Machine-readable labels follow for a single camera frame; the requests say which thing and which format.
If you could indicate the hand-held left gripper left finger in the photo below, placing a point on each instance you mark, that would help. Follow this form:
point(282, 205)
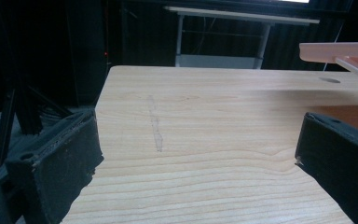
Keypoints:
point(59, 165)

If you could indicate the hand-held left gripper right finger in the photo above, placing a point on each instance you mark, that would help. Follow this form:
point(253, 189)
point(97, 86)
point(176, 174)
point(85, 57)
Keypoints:
point(338, 152)

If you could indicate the black metal stand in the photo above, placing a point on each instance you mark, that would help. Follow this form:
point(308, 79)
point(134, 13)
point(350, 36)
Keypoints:
point(15, 118)

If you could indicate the pink plastic rack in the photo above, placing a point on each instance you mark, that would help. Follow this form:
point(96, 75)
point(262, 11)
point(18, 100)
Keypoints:
point(338, 53)

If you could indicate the white metal frame table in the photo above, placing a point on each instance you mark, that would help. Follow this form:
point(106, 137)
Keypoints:
point(223, 40)

